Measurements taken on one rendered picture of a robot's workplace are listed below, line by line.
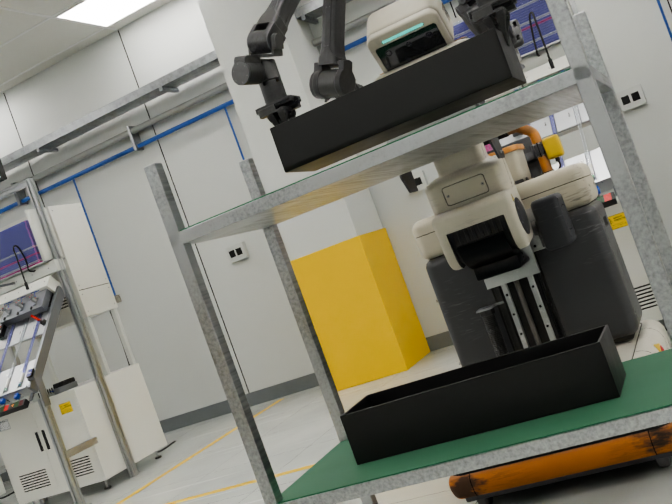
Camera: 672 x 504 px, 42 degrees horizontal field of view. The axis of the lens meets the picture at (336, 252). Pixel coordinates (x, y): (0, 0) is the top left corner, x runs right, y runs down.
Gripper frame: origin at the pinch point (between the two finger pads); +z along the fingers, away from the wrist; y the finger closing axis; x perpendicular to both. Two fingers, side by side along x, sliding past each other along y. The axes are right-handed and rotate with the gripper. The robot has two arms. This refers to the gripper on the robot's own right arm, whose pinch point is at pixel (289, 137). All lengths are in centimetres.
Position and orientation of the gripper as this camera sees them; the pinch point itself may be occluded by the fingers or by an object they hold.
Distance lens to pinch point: 218.9
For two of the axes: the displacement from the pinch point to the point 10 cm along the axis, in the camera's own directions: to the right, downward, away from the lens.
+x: 3.8, -1.1, 9.2
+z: 3.3, 9.4, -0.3
